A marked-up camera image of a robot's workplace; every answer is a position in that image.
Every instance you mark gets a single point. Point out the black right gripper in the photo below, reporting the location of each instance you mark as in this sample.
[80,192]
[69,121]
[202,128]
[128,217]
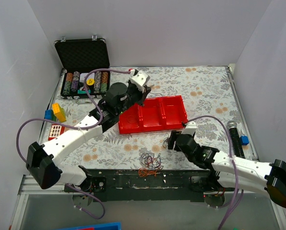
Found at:
[172,140]

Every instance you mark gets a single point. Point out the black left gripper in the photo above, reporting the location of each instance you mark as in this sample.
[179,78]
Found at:
[138,93]

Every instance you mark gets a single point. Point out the red three-compartment tray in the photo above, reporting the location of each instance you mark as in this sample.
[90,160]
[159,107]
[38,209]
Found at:
[157,114]

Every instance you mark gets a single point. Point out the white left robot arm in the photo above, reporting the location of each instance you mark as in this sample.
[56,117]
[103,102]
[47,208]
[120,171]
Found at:
[44,161]

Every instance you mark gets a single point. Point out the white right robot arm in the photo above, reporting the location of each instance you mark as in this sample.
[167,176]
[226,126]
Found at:
[265,178]

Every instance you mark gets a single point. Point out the floral patterned table mat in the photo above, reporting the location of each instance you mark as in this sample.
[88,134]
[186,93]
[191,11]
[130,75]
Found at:
[208,95]

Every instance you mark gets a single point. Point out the black microphone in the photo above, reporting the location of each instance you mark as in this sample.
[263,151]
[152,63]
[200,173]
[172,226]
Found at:
[236,142]

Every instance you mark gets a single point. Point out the small blue cube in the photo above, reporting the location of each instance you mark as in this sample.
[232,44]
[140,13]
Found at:
[244,140]

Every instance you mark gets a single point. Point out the black poker chip case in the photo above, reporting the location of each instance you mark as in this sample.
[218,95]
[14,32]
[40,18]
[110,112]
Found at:
[83,56]

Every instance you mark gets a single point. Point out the yellow toy brick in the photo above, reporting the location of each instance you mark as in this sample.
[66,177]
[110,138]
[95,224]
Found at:
[59,112]

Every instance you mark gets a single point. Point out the green toy brick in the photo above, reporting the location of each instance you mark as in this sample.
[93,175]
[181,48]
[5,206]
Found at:
[54,118]

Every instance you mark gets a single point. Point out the red white toy block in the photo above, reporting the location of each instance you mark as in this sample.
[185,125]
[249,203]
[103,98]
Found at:
[55,131]

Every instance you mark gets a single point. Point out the blue toy brick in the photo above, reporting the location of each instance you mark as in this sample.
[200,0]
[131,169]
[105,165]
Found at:
[49,114]

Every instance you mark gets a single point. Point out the blue bin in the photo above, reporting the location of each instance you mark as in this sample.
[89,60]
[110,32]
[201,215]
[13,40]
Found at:
[104,226]

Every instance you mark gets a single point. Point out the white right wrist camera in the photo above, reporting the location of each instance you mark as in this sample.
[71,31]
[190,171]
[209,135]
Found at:
[190,129]

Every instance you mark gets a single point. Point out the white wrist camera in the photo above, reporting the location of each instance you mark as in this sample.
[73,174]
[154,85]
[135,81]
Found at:
[190,129]
[139,78]

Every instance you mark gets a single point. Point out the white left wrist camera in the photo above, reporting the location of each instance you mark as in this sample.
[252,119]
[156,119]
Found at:
[139,78]

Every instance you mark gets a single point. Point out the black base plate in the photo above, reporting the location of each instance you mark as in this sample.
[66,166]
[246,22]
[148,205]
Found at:
[126,185]

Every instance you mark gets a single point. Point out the aluminium frame rail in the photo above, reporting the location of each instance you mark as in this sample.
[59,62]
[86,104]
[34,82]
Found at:
[38,209]

